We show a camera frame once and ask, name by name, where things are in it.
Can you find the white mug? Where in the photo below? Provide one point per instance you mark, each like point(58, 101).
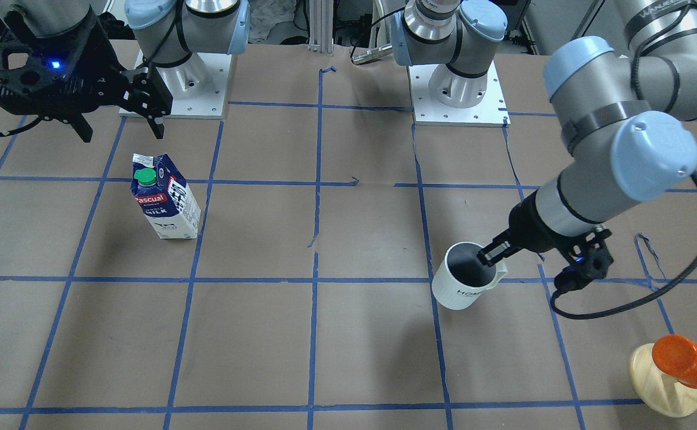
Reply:
point(462, 278)

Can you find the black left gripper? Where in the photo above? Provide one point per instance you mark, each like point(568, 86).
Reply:
point(522, 223)

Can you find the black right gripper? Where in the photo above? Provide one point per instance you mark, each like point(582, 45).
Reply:
point(104, 73)

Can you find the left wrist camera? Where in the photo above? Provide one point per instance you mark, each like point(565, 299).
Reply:
point(587, 257)

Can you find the aluminium frame post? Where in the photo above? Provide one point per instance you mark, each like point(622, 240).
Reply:
point(320, 33)

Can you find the blue white milk carton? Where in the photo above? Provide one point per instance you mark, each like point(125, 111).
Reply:
point(164, 197)

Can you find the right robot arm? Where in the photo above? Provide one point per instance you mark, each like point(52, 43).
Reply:
point(160, 33)

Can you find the orange mug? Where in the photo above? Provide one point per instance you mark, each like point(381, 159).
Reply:
point(676, 356)

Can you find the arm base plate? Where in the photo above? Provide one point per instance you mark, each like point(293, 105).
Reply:
point(200, 86)
point(441, 98)

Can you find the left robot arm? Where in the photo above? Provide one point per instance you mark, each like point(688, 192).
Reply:
point(621, 121)

